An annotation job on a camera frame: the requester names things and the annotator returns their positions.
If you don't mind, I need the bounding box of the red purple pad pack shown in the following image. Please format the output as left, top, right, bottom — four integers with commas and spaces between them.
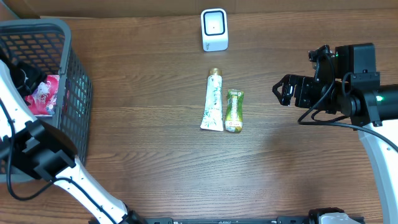
24, 75, 60, 116

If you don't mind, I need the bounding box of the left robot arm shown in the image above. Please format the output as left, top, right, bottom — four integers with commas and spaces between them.
1, 49, 145, 223

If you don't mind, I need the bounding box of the green snack packet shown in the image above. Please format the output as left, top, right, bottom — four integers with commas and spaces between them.
224, 90, 244, 133

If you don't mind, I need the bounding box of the white barcode scanner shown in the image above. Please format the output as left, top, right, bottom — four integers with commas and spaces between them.
200, 8, 229, 52

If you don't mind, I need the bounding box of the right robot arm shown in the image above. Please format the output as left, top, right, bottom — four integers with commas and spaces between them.
272, 43, 397, 223

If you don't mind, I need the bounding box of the grey plastic basket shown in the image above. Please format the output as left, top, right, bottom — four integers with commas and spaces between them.
1, 19, 93, 184

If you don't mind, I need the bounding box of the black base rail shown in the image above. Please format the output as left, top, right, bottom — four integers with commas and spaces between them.
144, 216, 315, 224

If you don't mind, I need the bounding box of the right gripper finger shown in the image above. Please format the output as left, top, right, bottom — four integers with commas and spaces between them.
272, 74, 291, 90
272, 89, 292, 106

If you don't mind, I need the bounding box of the teal wipes packet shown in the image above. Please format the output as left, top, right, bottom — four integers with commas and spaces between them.
75, 78, 88, 115

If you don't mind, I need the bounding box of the white tube gold cap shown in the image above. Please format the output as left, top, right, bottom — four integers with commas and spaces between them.
200, 68, 224, 131

